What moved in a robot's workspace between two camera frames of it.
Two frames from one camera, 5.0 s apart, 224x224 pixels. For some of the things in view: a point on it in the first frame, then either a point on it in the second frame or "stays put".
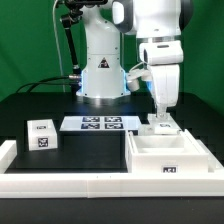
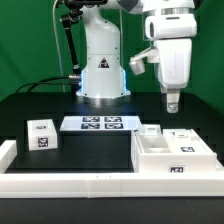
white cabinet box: x=165 y=153 stays put
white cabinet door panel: x=163 y=125 -> x=149 y=130
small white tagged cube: x=42 y=134 stays put
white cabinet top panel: x=213 y=163 -> x=186 y=141
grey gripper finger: x=161 y=112 -> x=172 y=102
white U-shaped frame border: x=106 y=185 stays put
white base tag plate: x=101 y=123 stays put
